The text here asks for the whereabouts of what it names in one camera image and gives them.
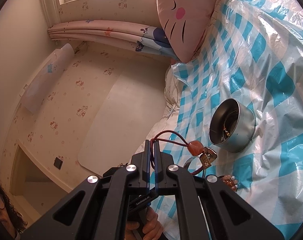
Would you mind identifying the round silver metal tin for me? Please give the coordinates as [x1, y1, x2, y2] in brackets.
[209, 98, 256, 153]

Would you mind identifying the person's head with glasses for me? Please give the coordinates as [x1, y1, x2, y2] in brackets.
[0, 184, 28, 239]

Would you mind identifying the brown bead bracelet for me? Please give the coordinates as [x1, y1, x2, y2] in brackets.
[220, 174, 239, 192]

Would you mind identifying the black wall switch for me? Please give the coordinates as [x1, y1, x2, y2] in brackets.
[54, 157, 63, 170]

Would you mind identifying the blue white checkered plastic sheet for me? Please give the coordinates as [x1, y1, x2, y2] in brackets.
[158, 0, 303, 239]

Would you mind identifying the white wall air conditioner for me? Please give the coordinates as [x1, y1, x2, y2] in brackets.
[20, 43, 74, 114]

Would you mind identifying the white quilted bedding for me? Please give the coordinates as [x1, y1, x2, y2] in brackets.
[135, 67, 184, 154]

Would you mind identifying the white bed side board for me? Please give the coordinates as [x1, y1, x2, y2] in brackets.
[78, 67, 166, 175]

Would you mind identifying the red cord pendant necklace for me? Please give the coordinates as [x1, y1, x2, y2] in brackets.
[150, 129, 218, 176]

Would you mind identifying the cartoon print curtain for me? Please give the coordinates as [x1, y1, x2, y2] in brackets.
[48, 20, 177, 60]

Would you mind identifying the pink cat face pillow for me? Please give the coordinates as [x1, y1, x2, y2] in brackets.
[157, 0, 217, 63]

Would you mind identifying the person's left hand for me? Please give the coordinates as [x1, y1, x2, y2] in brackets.
[124, 207, 163, 240]

